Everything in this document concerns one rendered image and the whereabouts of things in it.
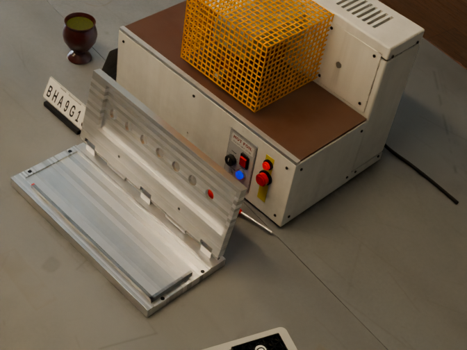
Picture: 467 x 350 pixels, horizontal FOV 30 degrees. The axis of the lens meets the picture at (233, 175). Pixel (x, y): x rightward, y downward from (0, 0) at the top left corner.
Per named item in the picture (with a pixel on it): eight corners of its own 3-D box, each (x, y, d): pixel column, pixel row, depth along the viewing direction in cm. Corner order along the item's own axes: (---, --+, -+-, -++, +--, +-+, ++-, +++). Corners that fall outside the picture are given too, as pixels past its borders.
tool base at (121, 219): (10, 185, 184) (10, 173, 182) (89, 145, 196) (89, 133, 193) (146, 317, 165) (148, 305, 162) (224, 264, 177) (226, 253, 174)
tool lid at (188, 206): (93, 69, 182) (100, 68, 183) (78, 142, 192) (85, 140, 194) (241, 190, 162) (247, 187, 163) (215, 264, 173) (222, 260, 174)
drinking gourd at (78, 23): (76, 43, 222) (76, 6, 214) (103, 56, 220) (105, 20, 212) (55, 58, 216) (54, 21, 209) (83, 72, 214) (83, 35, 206)
